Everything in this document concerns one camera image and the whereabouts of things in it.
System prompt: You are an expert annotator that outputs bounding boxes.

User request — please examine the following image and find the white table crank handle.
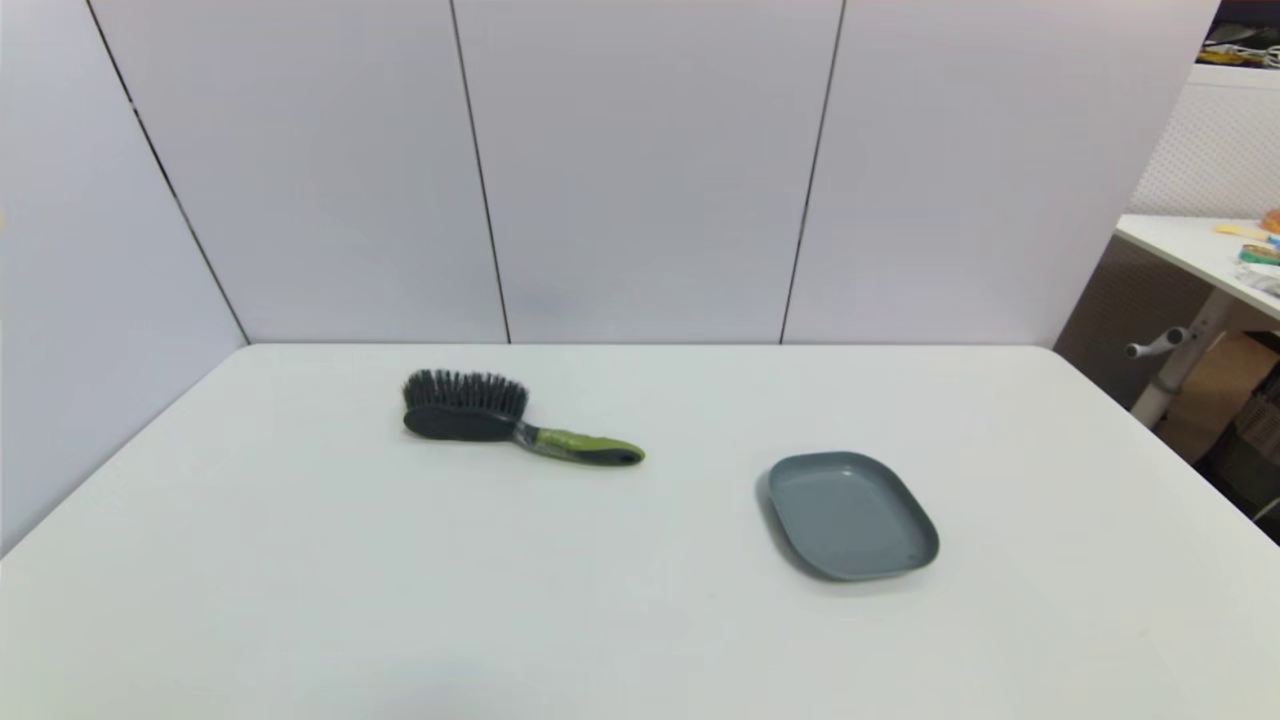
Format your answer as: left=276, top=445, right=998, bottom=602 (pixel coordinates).
left=1126, top=326, right=1193, bottom=360

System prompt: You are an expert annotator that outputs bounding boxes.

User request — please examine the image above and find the white side table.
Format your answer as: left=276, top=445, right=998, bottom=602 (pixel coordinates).
left=1115, top=213, right=1280, bottom=429

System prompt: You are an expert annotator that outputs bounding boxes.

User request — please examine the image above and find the white pegboard panel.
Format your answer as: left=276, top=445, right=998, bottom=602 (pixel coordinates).
left=1130, top=62, right=1280, bottom=221

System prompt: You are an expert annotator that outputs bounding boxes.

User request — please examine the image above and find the black brush with green handle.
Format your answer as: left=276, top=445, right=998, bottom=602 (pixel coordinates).
left=402, top=369, right=647, bottom=468

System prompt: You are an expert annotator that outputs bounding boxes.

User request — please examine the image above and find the brown cardboard box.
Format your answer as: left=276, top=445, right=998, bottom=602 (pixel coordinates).
left=1160, top=330, right=1280, bottom=463

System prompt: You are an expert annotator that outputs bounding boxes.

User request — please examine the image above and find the grey rounded plastic plate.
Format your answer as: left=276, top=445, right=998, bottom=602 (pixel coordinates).
left=765, top=451, right=941, bottom=583

